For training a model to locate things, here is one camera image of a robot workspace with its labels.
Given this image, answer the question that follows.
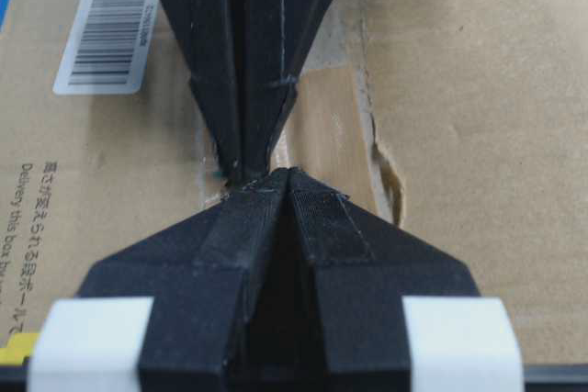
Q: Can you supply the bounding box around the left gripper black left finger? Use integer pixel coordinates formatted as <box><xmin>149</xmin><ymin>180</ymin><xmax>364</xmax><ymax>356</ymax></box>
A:
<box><xmin>77</xmin><ymin>169</ymin><xmax>288</xmax><ymax>391</ymax></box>

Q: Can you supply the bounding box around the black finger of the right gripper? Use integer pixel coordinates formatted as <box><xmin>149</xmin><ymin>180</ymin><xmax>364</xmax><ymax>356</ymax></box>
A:
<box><xmin>242</xmin><ymin>0</ymin><xmax>333</xmax><ymax>180</ymax></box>
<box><xmin>160</xmin><ymin>0</ymin><xmax>243</xmax><ymax>183</ymax></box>

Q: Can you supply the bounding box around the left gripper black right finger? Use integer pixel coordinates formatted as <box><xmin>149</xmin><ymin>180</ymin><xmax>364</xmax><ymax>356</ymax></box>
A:
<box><xmin>288</xmin><ymin>169</ymin><xmax>480</xmax><ymax>391</ymax></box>

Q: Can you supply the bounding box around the brown cardboard box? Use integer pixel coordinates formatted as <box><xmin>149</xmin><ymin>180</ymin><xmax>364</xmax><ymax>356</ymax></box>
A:
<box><xmin>1</xmin><ymin>0</ymin><xmax>587</xmax><ymax>364</ymax></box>

